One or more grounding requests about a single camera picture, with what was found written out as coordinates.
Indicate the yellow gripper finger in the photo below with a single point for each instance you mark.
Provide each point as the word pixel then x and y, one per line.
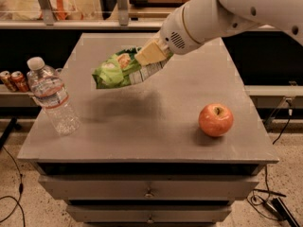
pixel 152 52

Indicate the green rice chip bag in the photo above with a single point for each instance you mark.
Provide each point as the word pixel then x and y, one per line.
pixel 122 69

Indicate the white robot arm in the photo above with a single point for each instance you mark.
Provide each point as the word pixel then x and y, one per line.
pixel 200 21

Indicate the orange white bag behind glass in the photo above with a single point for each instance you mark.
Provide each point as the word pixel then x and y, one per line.
pixel 65 10

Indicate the clear plastic water bottle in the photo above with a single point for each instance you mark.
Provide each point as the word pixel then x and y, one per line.
pixel 49 92

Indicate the red apple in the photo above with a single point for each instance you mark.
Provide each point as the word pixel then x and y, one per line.
pixel 215 119

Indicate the right red soda can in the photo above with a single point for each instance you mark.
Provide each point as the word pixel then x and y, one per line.
pixel 20 81

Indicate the red soda can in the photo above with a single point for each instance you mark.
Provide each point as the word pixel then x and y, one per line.
pixel 20 81
pixel 6 79

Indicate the upper grey drawer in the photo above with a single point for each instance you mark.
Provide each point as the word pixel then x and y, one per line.
pixel 151 188

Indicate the grey drawer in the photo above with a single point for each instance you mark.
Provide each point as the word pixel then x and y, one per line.
pixel 151 188
pixel 148 213

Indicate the left red soda can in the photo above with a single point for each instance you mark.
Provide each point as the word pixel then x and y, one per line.
pixel 6 79

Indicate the lower grey drawer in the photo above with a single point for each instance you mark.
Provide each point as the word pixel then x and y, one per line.
pixel 148 213

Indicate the middle metal bracket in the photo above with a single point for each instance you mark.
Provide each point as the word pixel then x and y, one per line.
pixel 123 15

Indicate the metal bracket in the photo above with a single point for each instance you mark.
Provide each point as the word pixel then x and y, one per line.
pixel 47 12
pixel 123 15

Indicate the left metal bracket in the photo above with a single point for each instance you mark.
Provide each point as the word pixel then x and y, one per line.
pixel 47 12

